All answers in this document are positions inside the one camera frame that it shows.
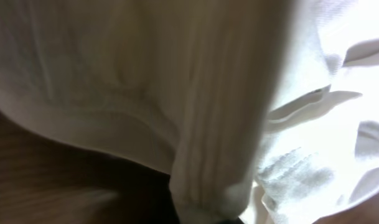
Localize white printed t-shirt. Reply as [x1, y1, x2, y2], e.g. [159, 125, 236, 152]
[0, 0, 379, 223]

